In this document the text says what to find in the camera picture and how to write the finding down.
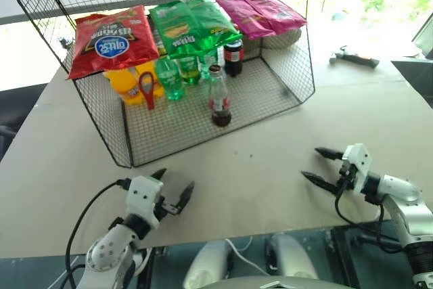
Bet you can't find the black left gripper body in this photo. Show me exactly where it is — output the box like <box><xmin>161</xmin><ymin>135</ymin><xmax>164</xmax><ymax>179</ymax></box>
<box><xmin>153</xmin><ymin>194</ymin><xmax>181</xmax><ymax>223</ymax></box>

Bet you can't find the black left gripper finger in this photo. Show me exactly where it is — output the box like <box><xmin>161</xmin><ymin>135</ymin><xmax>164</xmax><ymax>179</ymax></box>
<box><xmin>170</xmin><ymin>181</ymin><xmax>196</xmax><ymax>216</ymax></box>
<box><xmin>150</xmin><ymin>167</ymin><xmax>168</xmax><ymax>182</ymax></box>

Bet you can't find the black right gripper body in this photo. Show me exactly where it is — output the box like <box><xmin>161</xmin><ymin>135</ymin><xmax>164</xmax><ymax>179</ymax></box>
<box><xmin>335</xmin><ymin>160</ymin><xmax>358</xmax><ymax>196</ymax></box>

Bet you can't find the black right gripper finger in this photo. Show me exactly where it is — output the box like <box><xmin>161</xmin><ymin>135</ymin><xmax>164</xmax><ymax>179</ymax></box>
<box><xmin>300</xmin><ymin>171</ymin><xmax>338</xmax><ymax>196</ymax></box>
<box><xmin>314</xmin><ymin>147</ymin><xmax>344</xmax><ymax>162</ymax></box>

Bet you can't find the red bottle opener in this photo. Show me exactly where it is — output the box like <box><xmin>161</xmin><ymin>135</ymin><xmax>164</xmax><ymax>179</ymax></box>
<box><xmin>138</xmin><ymin>71</ymin><xmax>156</xmax><ymax>111</ymax></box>

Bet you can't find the green soda plastic bottle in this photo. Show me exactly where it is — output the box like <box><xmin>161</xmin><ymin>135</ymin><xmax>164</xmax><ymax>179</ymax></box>
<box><xmin>155</xmin><ymin>56</ymin><xmax>187</xmax><ymax>102</ymax></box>
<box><xmin>177</xmin><ymin>53</ymin><xmax>204</xmax><ymax>87</ymax></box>

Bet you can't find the glass cola bottle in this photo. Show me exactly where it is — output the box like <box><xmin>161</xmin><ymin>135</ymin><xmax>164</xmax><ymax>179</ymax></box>
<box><xmin>207</xmin><ymin>64</ymin><xmax>233</xmax><ymax>129</ymax></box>

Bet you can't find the orange soda plastic bottle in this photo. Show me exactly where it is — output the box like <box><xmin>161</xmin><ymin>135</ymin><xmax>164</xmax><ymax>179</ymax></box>
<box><xmin>102</xmin><ymin>61</ymin><xmax>166</xmax><ymax>106</ymax></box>

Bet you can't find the dark cola plastic bottle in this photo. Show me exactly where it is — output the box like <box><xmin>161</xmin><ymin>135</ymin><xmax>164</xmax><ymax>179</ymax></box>
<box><xmin>223</xmin><ymin>39</ymin><xmax>246</xmax><ymax>78</ymax></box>

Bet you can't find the white rounded robot leg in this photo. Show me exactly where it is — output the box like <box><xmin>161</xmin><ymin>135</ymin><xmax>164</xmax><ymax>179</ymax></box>
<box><xmin>182</xmin><ymin>239</ymin><xmax>235</xmax><ymax>289</ymax></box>
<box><xmin>266</xmin><ymin>234</ymin><xmax>319</xmax><ymax>280</ymax></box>

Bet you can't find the grey robot torso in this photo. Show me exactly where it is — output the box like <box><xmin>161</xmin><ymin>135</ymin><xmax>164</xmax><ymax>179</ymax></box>
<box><xmin>202</xmin><ymin>275</ymin><xmax>353</xmax><ymax>289</ymax></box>

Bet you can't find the red chip bag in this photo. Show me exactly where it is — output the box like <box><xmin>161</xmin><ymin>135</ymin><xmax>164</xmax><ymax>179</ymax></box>
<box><xmin>65</xmin><ymin>5</ymin><xmax>161</xmax><ymax>81</ymax></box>

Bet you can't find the green chip bag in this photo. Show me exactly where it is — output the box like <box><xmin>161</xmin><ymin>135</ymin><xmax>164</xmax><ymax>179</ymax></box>
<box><xmin>149</xmin><ymin>0</ymin><xmax>244</xmax><ymax>60</ymax></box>

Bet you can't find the pink chip bag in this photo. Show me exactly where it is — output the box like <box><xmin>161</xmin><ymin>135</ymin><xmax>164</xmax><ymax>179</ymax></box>
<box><xmin>209</xmin><ymin>0</ymin><xmax>309</xmax><ymax>41</ymax></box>

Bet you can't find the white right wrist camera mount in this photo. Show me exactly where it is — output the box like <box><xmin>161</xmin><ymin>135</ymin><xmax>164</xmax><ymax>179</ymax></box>
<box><xmin>341</xmin><ymin>143</ymin><xmax>373</xmax><ymax>196</ymax></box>

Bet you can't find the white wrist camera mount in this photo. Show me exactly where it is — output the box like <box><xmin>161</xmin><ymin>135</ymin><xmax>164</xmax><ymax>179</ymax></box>
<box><xmin>341</xmin><ymin>143</ymin><xmax>373</xmax><ymax>196</ymax></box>
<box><xmin>125</xmin><ymin>176</ymin><xmax>164</xmax><ymax>231</ymax></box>

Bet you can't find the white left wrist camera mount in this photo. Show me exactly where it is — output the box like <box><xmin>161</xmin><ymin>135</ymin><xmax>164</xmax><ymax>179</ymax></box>
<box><xmin>125</xmin><ymin>176</ymin><xmax>164</xmax><ymax>231</ymax></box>

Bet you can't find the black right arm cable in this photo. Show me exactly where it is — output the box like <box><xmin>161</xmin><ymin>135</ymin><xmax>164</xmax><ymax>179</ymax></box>
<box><xmin>334</xmin><ymin>177</ymin><xmax>405</xmax><ymax>254</ymax></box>

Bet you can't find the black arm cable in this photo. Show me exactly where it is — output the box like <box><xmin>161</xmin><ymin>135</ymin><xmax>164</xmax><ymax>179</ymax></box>
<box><xmin>65</xmin><ymin>178</ymin><xmax>133</xmax><ymax>289</ymax></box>
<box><xmin>334</xmin><ymin>177</ymin><xmax>405</xmax><ymax>254</ymax></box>

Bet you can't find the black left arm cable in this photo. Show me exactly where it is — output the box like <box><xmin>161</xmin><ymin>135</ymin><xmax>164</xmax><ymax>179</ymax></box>
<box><xmin>65</xmin><ymin>178</ymin><xmax>133</xmax><ymax>289</ymax></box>

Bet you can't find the white cable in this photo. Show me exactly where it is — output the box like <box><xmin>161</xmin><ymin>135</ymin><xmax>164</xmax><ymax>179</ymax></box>
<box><xmin>224</xmin><ymin>237</ymin><xmax>272</xmax><ymax>277</ymax></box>

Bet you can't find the black handled hammer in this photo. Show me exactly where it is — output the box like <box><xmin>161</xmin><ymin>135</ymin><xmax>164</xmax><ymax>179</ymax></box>
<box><xmin>329</xmin><ymin>44</ymin><xmax>381</xmax><ymax>70</ymax></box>

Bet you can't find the black wire mesh rack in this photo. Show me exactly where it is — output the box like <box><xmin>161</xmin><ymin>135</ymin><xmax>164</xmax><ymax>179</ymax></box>
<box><xmin>0</xmin><ymin>0</ymin><xmax>316</xmax><ymax>169</ymax></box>

